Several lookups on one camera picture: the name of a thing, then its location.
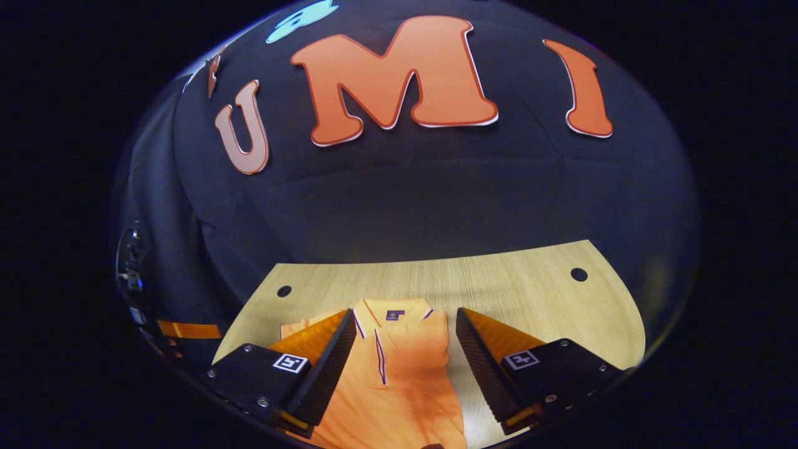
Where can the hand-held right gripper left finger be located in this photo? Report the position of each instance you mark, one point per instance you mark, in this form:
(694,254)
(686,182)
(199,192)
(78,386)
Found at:
(327,374)

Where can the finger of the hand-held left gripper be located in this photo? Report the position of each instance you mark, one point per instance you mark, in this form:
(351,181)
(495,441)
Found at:
(187,330)

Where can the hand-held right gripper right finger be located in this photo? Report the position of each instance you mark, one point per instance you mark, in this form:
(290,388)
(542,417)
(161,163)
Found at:
(483,374)

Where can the orange T-shirt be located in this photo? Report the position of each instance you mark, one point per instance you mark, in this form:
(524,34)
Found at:
(405,386)

